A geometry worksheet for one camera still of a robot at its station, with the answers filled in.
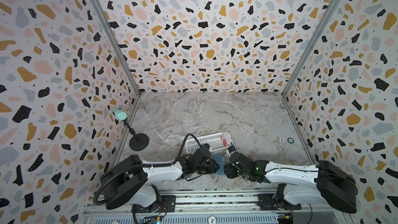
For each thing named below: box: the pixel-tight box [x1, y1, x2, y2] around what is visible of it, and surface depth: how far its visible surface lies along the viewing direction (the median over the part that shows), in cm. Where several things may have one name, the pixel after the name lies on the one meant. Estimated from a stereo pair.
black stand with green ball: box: [115, 109, 150, 151], surface depth 94 cm
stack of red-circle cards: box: [220, 131, 233, 147], surface depth 96 cm
